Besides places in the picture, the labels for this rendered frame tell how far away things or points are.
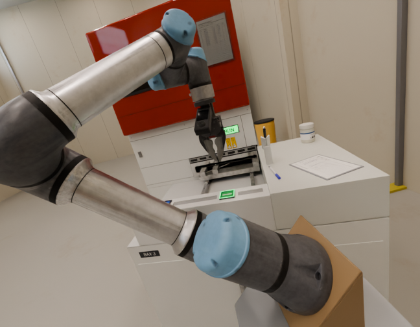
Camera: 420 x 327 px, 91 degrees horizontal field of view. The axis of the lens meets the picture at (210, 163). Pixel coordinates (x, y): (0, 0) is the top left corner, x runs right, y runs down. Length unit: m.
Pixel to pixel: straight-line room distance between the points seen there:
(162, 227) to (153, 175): 1.03
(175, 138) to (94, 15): 8.37
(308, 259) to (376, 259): 0.53
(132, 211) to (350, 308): 0.45
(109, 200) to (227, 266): 0.27
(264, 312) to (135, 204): 0.39
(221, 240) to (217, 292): 0.66
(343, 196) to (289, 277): 0.42
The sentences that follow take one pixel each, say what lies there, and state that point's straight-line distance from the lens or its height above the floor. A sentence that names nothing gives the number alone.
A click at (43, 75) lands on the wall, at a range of 9.99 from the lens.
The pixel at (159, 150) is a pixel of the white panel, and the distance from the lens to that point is 1.42.
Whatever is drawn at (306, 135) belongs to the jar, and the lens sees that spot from 1.19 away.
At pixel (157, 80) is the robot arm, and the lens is 0.62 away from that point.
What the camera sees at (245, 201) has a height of 0.95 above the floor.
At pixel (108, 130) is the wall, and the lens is 9.12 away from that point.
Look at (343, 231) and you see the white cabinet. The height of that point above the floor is 0.78.
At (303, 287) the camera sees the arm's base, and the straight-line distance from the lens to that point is 0.45.
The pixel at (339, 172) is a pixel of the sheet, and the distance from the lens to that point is 0.83.
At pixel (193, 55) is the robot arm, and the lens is 0.68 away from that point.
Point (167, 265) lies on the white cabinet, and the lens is 0.97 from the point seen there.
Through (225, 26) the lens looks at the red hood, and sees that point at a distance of 1.25.
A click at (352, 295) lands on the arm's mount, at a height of 0.94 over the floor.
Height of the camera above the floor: 1.31
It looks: 17 degrees down
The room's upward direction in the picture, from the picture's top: 15 degrees counter-clockwise
